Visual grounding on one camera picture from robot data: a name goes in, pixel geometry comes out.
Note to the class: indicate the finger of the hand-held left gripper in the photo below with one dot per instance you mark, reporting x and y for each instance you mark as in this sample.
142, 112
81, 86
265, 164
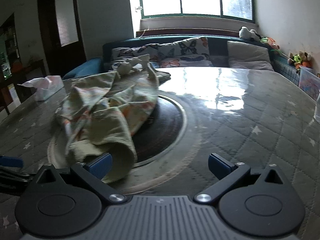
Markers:
11, 161

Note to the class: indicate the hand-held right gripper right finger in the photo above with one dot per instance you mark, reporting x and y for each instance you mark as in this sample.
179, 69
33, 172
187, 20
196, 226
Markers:
220, 166

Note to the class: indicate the beige plush bunny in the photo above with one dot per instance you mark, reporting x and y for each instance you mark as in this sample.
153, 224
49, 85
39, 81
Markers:
125, 66

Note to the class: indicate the grey pillow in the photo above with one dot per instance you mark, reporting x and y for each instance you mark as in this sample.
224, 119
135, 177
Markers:
247, 55

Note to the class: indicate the white plush toy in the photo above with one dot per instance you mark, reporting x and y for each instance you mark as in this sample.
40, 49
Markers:
247, 33

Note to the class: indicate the floral printed button shirt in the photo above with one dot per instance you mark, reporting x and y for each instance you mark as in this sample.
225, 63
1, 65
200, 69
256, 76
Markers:
112, 100

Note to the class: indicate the dark wooden side table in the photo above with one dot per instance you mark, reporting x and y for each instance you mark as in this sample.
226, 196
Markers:
32, 67

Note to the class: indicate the brown wooden window ledge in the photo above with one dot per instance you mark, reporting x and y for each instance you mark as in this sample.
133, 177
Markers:
187, 32

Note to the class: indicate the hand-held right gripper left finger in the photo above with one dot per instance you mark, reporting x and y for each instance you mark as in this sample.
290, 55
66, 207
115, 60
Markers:
100, 166

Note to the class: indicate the brown plush toy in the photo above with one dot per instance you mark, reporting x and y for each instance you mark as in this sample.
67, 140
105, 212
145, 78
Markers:
301, 60

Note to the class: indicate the dark wooden glass door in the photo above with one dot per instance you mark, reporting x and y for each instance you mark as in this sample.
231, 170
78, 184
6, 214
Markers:
50, 30

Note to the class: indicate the white tissue pack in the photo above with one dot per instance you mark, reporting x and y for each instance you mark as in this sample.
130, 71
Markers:
47, 90

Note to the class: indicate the butterfly print pillow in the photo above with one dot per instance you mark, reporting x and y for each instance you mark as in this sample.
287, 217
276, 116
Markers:
130, 51
190, 50

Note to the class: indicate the round black table hotplate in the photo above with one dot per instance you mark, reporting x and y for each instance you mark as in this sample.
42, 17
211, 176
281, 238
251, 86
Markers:
165, 125

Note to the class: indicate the dark wooden display cabinet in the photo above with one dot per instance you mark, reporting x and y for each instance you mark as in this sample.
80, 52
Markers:
10, 42

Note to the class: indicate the orange green plush toy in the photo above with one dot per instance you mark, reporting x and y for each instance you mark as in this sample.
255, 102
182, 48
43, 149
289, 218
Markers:
270, 43

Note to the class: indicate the blue sofa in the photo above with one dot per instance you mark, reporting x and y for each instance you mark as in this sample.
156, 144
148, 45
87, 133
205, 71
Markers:
106, 50

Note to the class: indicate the clear plastic storage box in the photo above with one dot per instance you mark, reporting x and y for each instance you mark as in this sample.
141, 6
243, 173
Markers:
310, 82

